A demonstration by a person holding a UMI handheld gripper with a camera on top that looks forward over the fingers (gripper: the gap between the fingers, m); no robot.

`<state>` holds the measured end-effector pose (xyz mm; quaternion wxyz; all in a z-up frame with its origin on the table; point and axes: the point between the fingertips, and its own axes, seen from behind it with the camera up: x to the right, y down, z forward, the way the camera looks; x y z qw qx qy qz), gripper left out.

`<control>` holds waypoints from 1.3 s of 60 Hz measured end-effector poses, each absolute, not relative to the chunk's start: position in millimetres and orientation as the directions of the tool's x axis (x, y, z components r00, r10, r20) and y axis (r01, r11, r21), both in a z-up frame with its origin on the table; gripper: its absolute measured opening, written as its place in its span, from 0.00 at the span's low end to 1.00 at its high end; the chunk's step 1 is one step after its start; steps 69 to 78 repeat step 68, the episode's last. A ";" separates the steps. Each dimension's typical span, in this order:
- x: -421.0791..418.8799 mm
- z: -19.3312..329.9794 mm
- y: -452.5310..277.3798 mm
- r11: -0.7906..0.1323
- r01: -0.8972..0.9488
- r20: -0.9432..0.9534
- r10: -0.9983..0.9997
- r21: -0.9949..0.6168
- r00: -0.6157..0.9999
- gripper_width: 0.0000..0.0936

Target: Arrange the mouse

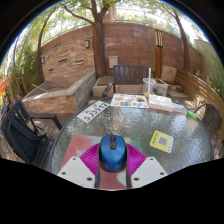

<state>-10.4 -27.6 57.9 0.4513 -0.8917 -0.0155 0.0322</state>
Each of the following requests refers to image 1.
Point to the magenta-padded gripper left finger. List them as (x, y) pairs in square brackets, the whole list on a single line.
[(75, 171)]

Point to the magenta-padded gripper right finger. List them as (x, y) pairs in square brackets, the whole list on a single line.
[(150, 170)]

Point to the blue computer mouse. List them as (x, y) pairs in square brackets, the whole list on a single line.
[(113, 155)]

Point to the pink floral mouse pad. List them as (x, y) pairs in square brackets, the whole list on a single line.
[(77, 144)]

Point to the yellow square code card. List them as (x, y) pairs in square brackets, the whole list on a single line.
[(161, 141)]

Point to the white number plate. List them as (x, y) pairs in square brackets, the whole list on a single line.
[(93, 111)]

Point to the black folding chair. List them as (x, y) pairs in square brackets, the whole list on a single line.
[(20, 133)]

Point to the small closed book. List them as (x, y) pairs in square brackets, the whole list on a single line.
[(180, 109)]

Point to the green tube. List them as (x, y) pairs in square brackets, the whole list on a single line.
[(192, 115)]

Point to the colourful printed magazine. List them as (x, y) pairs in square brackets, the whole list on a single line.
[(129, 100)]

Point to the stone raised garden bed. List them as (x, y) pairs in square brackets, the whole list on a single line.
[(60, 96)]

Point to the brown wicker chair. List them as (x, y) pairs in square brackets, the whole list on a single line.
[(213, 123)]

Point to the white square planter box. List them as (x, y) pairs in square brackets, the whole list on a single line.
[(161, 88)]

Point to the clear plastic cup with straw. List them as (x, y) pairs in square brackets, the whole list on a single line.
[(149, 87)]

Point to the curved wooden slat fence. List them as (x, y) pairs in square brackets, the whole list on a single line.
[(196, 88)]

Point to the beige stone block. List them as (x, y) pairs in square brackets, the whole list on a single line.
[(169, 74)]

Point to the dark wooden slatted chair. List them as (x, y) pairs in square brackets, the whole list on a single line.
[(130, 74)]

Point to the leaning thin tree trunk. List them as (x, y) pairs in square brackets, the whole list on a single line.
[(40, 63)]

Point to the forked tree trunk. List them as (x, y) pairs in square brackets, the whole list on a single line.
[(99, 50)]

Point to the slim straight tree trunk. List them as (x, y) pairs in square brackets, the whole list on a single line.
[(185, 46)]

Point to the wooden garden lamp post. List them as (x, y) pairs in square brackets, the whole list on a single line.
[(158, 56)]

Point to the grey wall utility box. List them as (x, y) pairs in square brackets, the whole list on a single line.
[(113, 61)]

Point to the wall lamp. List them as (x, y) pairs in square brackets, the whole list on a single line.
[(87, 43), (42, 60)]

